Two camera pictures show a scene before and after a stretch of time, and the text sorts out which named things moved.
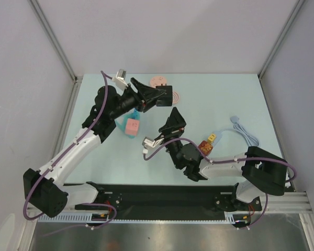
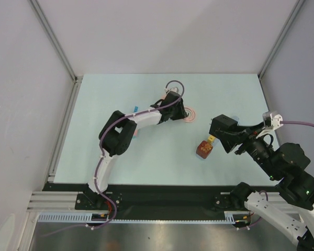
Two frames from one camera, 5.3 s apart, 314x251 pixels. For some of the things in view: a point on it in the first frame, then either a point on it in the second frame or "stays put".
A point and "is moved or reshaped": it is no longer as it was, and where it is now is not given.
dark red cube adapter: x=205 y=148 stays put
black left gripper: x=149 y=94 → x=182 y=114
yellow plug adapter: x=211 y=138 stays put
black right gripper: x=170 y=134 → x=240 y=138
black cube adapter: x=165 y=99 is moved or reshaped
